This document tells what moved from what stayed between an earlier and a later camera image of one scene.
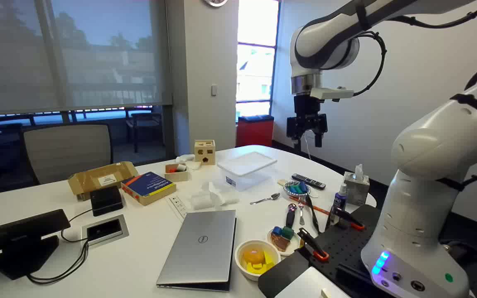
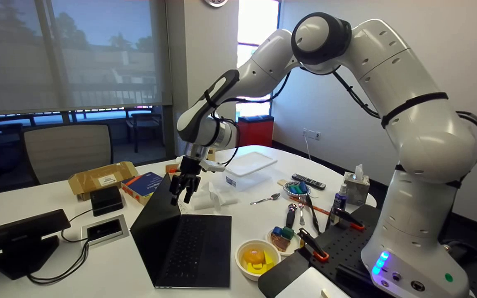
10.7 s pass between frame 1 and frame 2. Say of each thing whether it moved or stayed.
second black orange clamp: stayed
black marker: stayed
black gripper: moved
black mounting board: stayed
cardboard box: stayed
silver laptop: moved
